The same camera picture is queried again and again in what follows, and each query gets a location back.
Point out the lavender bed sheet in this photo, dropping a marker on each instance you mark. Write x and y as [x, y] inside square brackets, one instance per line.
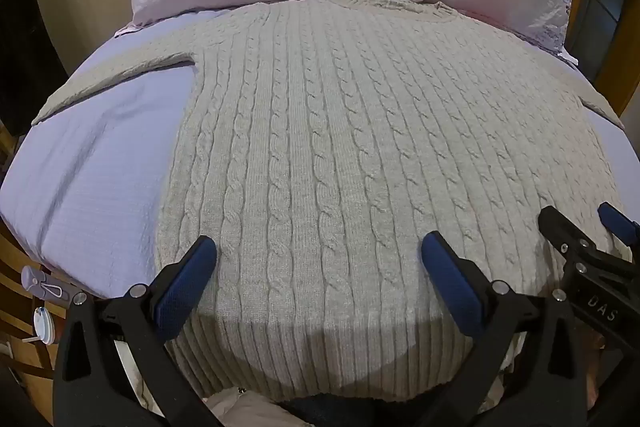
[95, 167]

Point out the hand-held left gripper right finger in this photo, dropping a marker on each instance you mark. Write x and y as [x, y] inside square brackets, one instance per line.
[450, 283]

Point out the yellow wooden door frame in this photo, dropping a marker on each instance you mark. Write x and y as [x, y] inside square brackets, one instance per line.
[607, 32]

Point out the dark cloth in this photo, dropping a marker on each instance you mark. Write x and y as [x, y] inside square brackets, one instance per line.
[330, 413]

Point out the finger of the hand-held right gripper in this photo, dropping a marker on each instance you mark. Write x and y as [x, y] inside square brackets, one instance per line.
[619, 223]
[562, 227]

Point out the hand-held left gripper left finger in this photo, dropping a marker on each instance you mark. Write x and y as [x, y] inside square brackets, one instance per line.
[184, 283]

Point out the wooden chair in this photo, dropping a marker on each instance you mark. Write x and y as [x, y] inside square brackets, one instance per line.
[22, 307]

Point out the white round lid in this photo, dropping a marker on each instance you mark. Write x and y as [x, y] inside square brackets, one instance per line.
[42, 322]

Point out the white cloth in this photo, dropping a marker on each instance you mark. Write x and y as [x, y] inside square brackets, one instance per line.
[237, 412]

